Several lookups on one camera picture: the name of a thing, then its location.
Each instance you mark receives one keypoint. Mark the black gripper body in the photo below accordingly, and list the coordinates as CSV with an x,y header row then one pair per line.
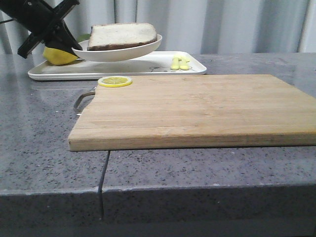
x,y
36,16

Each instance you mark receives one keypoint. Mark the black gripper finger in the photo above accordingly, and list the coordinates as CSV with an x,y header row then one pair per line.
x,y
61,38

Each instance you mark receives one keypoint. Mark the white round plate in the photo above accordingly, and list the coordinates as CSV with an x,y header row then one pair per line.
x,y
118,54

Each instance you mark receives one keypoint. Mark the white bread slice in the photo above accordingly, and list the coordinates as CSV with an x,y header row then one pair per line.
x,y
121,36

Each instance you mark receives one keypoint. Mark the white rectangular tray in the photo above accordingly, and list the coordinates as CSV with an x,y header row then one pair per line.
x,y
157,62

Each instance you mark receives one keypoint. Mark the yellow lemon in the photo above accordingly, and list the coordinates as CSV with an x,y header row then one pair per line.
x,y
58,57

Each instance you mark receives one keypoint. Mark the green lime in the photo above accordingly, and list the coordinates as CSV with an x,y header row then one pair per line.
x,y
83,37

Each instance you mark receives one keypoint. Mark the lemon slice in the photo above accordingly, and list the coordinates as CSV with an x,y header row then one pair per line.
x,y
114,81

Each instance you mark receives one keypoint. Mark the grey curtain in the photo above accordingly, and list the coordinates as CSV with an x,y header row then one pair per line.
x,y
210,26

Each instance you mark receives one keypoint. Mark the wooden cutting board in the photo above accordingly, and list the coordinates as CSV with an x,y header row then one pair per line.
x,y
196,111

